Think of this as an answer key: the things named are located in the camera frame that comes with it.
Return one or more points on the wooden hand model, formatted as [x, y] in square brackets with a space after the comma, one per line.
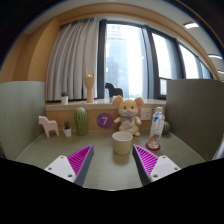
[89, 86]

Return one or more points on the small plant in white pot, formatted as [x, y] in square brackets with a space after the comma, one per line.
[64, 100]
[67, 132]

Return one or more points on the yellow plush mouse toy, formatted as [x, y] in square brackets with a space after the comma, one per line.
[128, 116]

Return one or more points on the flat round red coaster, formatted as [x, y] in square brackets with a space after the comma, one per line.
[148, 147]

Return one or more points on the clear plastic drink bottle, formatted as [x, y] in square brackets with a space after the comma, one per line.
[156, 130]

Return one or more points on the white wall socket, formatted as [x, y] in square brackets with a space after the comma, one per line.
[146, 114]

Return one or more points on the grey-green desk partition panel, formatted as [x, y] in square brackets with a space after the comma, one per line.
[196, 116]
[20, 116]

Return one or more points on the round green cactus figure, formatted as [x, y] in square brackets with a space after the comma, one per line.
[166, 128]

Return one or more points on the ceiling lights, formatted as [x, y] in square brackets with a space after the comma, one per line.
[191, 25]

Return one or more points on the black horse figure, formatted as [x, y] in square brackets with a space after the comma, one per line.
[113, 90]

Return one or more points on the dark-framed window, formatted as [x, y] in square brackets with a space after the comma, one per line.
[101, 60]

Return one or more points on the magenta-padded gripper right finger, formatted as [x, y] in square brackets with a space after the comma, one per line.
[164, 166]

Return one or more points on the wooden window ledge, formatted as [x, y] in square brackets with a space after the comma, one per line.
[96, 107]

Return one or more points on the tall green cactus figure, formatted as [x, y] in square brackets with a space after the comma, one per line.
[81, 121]

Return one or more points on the pale yellow-green cup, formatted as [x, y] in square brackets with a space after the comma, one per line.
[122, 144]

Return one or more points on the round purple number sign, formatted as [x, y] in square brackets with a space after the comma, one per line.
[105, 120]

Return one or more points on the grey-beige curtain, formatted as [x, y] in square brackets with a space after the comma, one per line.
[71, 60]

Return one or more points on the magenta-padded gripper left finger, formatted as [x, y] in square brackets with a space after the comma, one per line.
[60, 166]

